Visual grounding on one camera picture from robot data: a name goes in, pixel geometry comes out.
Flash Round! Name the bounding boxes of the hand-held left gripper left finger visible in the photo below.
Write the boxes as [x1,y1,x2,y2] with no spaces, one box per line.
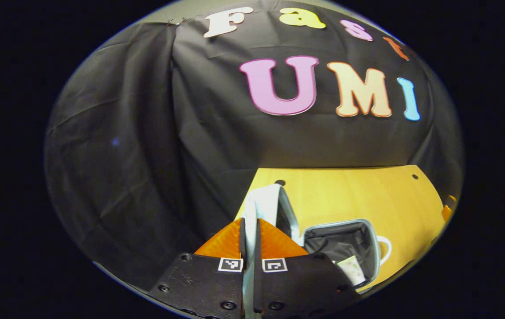
[148,217,247,319]

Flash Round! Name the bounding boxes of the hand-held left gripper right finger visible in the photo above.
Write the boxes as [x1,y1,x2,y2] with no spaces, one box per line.
[252,217,361,319]

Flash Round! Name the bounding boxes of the white cosmetic sachet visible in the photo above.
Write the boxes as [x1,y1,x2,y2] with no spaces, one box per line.
[337,256,367,286]

